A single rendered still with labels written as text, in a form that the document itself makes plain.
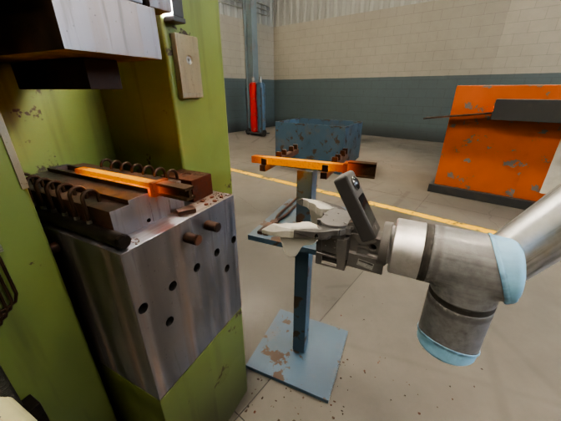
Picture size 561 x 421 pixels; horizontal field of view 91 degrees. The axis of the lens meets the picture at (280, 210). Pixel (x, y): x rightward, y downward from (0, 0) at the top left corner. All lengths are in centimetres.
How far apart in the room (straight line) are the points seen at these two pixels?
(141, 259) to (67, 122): 62
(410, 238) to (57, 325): 79
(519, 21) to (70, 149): 781
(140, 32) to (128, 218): 38
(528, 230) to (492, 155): 338
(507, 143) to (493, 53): 428
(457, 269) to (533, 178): 357
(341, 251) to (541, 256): 30
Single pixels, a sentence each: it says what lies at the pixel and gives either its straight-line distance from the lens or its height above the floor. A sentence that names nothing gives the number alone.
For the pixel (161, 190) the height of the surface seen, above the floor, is 99.
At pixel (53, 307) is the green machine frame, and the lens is 85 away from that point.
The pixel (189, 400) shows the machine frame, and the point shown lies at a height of 35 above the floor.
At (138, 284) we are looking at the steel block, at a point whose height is 83.
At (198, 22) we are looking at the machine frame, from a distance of 107.
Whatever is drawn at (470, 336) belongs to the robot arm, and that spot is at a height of 88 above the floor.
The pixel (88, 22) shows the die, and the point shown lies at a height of 132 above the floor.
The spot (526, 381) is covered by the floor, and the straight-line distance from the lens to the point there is 184.
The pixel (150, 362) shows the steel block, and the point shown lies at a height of 61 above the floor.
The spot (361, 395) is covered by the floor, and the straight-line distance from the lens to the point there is 148.
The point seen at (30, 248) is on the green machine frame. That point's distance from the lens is 78.
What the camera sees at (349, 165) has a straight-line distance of 87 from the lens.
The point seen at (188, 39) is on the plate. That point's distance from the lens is 99.
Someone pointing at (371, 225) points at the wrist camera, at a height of 101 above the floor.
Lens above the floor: 121
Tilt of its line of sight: 24 degrees down
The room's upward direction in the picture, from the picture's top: straight up
